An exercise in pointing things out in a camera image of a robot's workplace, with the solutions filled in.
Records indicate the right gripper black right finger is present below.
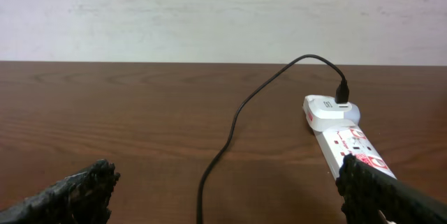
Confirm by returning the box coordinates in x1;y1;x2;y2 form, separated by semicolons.
335;154;446;224

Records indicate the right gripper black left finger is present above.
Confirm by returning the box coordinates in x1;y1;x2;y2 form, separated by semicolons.
1;159;120;224

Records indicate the black USB charging cable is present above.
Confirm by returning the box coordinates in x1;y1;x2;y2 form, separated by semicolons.
196;54;350;224

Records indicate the white USB charger adapter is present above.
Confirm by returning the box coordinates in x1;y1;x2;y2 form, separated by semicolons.
302;95;360;132

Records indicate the white power strip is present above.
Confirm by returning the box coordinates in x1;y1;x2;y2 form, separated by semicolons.
313;125;395;178

